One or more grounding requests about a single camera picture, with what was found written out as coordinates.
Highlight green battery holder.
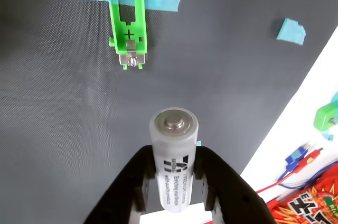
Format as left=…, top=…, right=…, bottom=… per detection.
left=105, top=0, right=148, bottom=71

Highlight blue clip connector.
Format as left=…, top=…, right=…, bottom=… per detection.
left=285, top=143, right=311, bottom=173

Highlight red and blue wires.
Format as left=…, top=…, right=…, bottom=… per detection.
left=256, top=161, right=338, bottom=205

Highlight red clip connector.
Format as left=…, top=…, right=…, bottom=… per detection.
left=295, top=147, right=324, bottom=174

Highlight blue wire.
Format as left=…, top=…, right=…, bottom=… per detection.
left=276, top=167, right=322, bottom=189

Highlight short blue tape piece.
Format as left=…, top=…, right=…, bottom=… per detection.
left=276, top=17, right=307, bottom=46

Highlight red snack bag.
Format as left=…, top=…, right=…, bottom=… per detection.
left=266, top=162, right=338, bottom=224

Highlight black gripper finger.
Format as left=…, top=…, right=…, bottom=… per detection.
left=83, top=144, right=156, bottom=224
left=194, top=146, right=277, bottom=224

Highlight green printed block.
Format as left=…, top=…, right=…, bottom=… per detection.
left=313, top=99, right=338, bottom=136

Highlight white AA battery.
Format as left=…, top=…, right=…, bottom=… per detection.
left=149, top=107, right=199, bottom=213

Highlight dark grey textured mat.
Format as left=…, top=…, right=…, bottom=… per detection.
left=0, top=0, right=338, bottom=224

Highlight blue tape on green block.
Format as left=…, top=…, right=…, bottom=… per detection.
left=321, top=109, right=338, bottom=142

